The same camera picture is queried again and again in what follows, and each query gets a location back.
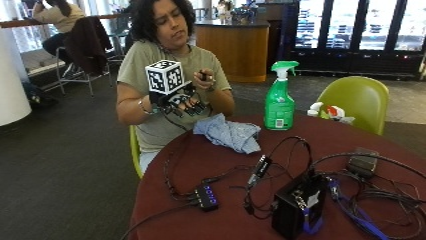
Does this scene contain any black hub with blue lights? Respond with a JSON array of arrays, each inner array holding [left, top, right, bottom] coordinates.
[[193, 183, 221, 213]]

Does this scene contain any crumpled blue cloth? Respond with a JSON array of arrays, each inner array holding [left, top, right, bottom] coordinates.
[[192, 112, 262, 155]]

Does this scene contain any black bag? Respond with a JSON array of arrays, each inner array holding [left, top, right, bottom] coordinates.
[[21, 81, 60, 108]]

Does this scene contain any green plastic chair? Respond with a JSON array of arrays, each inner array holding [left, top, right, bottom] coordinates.
[[128, 124, 146, 180], [316, 75, 391, 136]]

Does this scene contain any white marker cube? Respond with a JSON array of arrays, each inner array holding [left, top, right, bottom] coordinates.
[[144, 59, 186, 96]]

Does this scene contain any metal frame chair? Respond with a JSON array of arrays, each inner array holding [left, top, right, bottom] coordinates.
[[55, 45, 115, 98]]

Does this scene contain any black box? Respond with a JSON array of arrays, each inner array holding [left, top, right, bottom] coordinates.
[[270, 172, 329, 240]]

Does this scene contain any white spray bottle red trigger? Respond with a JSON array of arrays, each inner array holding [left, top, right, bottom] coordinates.
[[306, 101, 357, 125]]

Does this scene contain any the person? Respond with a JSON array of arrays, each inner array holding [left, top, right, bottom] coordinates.
[[115, 0, 236, 174]]

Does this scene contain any grey power adapter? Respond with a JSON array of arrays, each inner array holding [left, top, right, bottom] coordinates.
[[346, 147, 381, 178]]

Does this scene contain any wooden counter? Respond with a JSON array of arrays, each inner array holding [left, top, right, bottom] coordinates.
[[194, 19, 272, 84]]

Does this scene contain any slim black adapter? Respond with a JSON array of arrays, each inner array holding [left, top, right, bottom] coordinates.
[[246, 154, 274, 186]]

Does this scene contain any dark jacket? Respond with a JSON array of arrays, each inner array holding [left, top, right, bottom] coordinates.
[[63, 16, 115, 77]]

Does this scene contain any white column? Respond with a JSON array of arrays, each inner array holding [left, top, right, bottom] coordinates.
[[0, 26, 33, 127]]

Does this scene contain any green spray bottle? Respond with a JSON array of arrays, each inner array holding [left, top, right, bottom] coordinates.
[[264, 60, 301, 131]]

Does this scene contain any wooden bar top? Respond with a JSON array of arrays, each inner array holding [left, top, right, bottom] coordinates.
[[0, 13, 123, 30]]

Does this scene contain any glass door fridge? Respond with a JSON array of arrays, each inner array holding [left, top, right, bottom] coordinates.
[[278, 0, 426, 82]]

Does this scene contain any silver bracelet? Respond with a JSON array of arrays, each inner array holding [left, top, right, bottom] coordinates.
[[137, 97, 154, 116]]

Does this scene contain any blue cable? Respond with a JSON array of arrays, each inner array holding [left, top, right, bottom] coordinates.
[[302, 178, 391, 240]]

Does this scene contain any tangle of black cables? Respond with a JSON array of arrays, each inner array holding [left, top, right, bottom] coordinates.
[[241, 135, 426, 240]]

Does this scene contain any black glove cable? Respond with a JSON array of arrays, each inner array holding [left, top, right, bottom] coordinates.
[[158, 105, 193, 133]]

